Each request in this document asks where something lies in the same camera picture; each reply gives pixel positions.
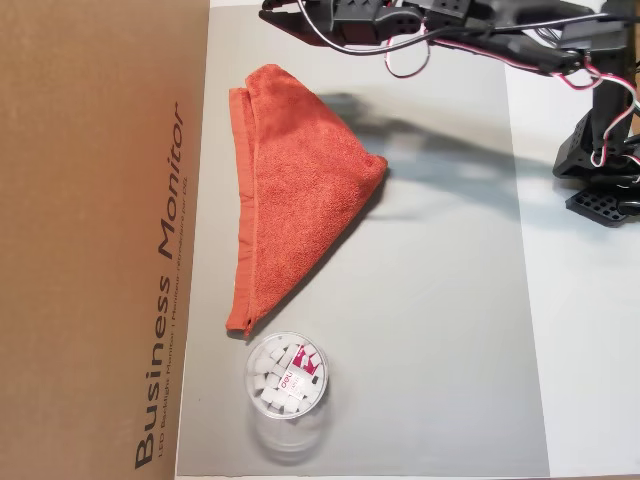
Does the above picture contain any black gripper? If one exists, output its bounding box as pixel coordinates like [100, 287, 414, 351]
[258, 0, 341, 49]

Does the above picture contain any orange terry towel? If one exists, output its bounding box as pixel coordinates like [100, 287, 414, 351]
[224, 62, 390, 340]

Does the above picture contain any brown cardboard monitor box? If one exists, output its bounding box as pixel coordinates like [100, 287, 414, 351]
[0, 0, 211, 480]

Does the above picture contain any grey table mat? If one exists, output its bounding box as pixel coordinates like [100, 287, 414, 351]
[174, 5, 551, 479]

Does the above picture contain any red white paper label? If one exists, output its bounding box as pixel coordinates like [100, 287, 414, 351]
[282, 344, 324, 401]

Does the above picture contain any black perforated base clamp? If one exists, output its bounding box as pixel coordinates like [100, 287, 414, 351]
[564, 187, 640, 229]

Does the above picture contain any clear plastic jar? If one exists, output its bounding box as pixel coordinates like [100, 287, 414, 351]
[243, 331, 334, 464]

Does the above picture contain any black camera cable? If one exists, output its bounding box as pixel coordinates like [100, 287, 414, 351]
[297, 0, 601, 56]

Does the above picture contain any red white servo wire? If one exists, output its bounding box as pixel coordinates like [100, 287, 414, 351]
[384, 29, 431, 79]

